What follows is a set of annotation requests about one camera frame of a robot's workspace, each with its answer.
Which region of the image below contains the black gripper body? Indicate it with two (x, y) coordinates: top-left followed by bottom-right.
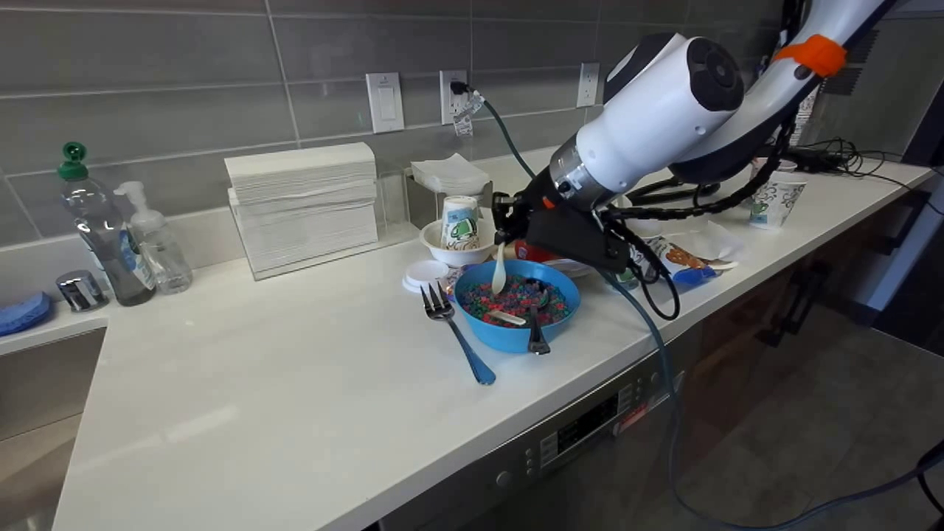
(529, 188), (630, 278)

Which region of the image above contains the colourful cereal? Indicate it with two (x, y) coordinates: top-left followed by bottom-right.
(462, 278), (571, 332)

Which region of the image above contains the white bowl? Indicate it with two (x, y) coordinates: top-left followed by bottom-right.
(418, 216), (498, 271)

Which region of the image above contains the blue bowl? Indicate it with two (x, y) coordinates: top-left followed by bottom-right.
(452, 259), (583, 357)

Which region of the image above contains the small printed paper cup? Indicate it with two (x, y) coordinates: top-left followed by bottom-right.
(439, 193), (483, 245)

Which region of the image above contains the metal napkin dispenser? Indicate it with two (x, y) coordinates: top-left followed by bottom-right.
(408, 152), (495, 231)

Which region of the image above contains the small white round lid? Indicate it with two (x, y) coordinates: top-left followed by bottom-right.
(399, 256), (456, 298)

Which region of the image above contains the metal spoon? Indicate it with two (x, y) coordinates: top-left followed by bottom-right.
(511, 278), (554, 361)

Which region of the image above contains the blue pretzel bag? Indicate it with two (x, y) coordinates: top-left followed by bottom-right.
(642, 233), (743, 295)

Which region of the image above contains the dishwasher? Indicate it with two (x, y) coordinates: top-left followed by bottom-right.
(372, 321), (710, 531)

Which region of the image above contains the white paper towel stack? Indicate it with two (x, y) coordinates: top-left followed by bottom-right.
(222, 140), (383, 284)

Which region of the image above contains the clear soap dispenser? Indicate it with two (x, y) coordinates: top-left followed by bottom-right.
(116, 178), (197, 298)

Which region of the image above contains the clear bottle green cap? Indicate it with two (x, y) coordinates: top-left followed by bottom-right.
(55, 140), (160, 308)

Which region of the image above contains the small shiny metal object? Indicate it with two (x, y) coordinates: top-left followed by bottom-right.
(54, 270), (110, 315)

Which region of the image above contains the blue sponge dish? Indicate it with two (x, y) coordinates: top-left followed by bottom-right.
(0, 289), (58, 339)

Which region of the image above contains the sink basin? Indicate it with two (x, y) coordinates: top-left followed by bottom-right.
(0, 327), (105, 531)

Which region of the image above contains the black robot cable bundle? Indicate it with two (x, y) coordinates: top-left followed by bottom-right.
(599, 97), (802, 321)

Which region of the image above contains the white wall outlet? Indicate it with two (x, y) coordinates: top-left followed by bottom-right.
(437, 69), (471, 128)

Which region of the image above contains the fork with blue handle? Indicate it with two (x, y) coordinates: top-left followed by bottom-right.
(418, 281), (498, 391)

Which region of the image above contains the blank white wall plate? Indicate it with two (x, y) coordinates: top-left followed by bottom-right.
(576, 63), (605, 109)

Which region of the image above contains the white light switch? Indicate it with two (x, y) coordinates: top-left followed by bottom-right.
(363, 70), (408, 137)

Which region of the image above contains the orange cable strap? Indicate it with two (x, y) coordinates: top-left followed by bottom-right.
(774, 34), (849, 82)

